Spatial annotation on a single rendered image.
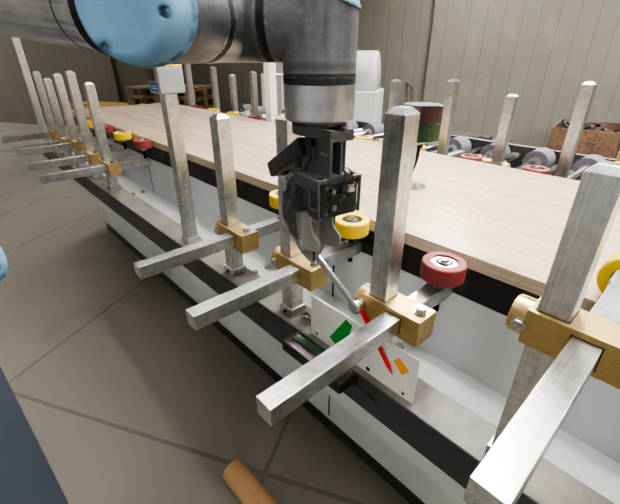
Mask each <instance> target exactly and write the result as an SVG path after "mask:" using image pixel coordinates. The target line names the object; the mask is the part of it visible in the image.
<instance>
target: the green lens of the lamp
mask: <svg viewBox="0 0 620 504"><path fill-rule="evenodd" d="M440 129H441V123H440V124H439V125H436V126H419V128H418V136H417V142H434V141H438V140H439V135H440Z"/></svg>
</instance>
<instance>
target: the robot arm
mask: <svg viewBox="0 0 620 504"><path fill-rule="evenodd" d="M359 9H360V10H361V4H360V0H0V35H4V36H10V37H16V38H22V39H28V40H34V41H40V42H46V43H52V44H57V45H63V46H69V47H75V48H81V49H87V50H93V51H96V52H98V53H101V54H104V55H109V56H111V57H112V58H114V59H116V60H118V61H121V62H123V63H127V64H130V65H133V66H137V67H144V68H157V67H162V66H166V65H175V64H200V63H203V64H215V63H283V91H284V117H285V119H286V120H287V121H291V122H292V133H293V134H295V135H299V136H305V137H299V138H296V139H295V140H294V141H293V142H291V143H290V144H289V145H288V146H287V147H285V148H284V149H283V150H282V151H281V152H279V153H278V154H277V155H276V156H275V157H273V158H272V159H271V160H270V161H269V162H268V163H267V166H268V169H269V173H270V176H272V177H274V176H286V177H285V179H286V180H287V183H286V190H285V191H282V195H283V202H282V214H283V218H284V221H285V223H286V225H287V227H288V229H289V231H290V233H291V235H292V236H293V238H294V240H295V242H296V244H297V246H298V248H299V250H300V251H301V253H302V254H303V255H304V256H305V257H306V258H307V259H308V260H309V261H310V262H314V261H316V260H317V258H318V257H319V255H320V254H321V252H322V250H323V248H324V245H328V246H334V247H338V246H340V244H341V235H340V234H339V232H338V231H337V229H336V228H335V226H334V222H333V221H334V217H335V216H339V215H343V214H347V213H351V212H354V211H355V210H357V211H359V209H360V194H361V179H362V174H361V173H358V172H355V171H353V170H351V169H350V168H348V167H345V161H346V141H351V140H354V129H353V128H348V127H346V122H348V121H351V120H352V119H353V118H354V105H355V86H356V84H355V81H356V62H357V43H358V25H359ZM357 184H358V188H357ZM356 196H357V201H356ZM302 208H304V209H306V210H305V211H303V209H302ZM307 210H308V211H307ZM312 223H313V227H312ZM7 268H8V264H7V259H6V256H5V254H4V252H3V250H2V248H1V247H0V282H1V281H2V280H3V279H4V278H5V276H6V274H7Z"/></svg>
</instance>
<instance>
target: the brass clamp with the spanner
mask: <svg viewBox="0 0 620 504"><path fill-rule="evenodd" d="M369 293H370V284H369V283H367V284H364V285H363V286H361V287H360V288H359V290H358V291H357V293H356V296H355V299H356V298H360V299H362V300H363V301H364V303H365V310H364V311H365V313H366V315H367V317H368V319H369V321H372V320H373V319H375V318H376V317H378V316H379V315H381V314H382V313H384V312H385V311H387V312H388V313H390V314H392V315H394V316H396V317H398V318H399V319H400V325H399V333H398V334H397V335H395V336H396V337H398V338H399V339H401V340H403V341H405V342H406V343H408V344H410V345H411V346H413V347H415V348H416V347H418V346H419V345H420V344H421V343H422V342H424V341H425V340H426V339H427V338H429V337H430V336H431V335H432V332H433V327H434V321H435V316H436V311H435V310H433V309H431V308H429V307H427V306H426V308H427V316H425V317H418V316H416V315H415V314H414V310H415V309H416V306H417V305H420V304H421V303H419V302H417V301H414V300H412V299H410V298H408V297H406V296H404V295H402V294H400V293H398V294H397V295H396V296H394V297H393V298H391V299H390V300H388V301H386V302H384V301H382V300H380V299H378V298H376V297H375V296H373V295H371V294H369ZM421 305H423V304H421Z"/></svg>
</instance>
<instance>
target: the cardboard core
mask: <svg viewBox="0 0 620 504"><path fill-rule="evenodd" d="M223 480H224V481H225V483H226V484H227V485H228V487H229V488H230V489H231V491H232V492H233V494H234V495H235V496H236V498H237V499H238V500H239V502H240V503H241V504H278V503H277V502H276V500H275V499H274V498H273V497H272V495H271V494H270V493H269V492H268V490H267V489H266V488H265V487H264V485H263V484H262V483H261V482H260V480H259V479H258V478H257V477H256V476H255V474H254V473H253V472H252V471H251V469H250V468H249V467H248V466H247V464H246V463H245V462H244V461H243V459H236V460H234V461H233V462H231V463H230V464H229V465H228V466H227V467H226V469H225V470H224V473H223Z"/></svg>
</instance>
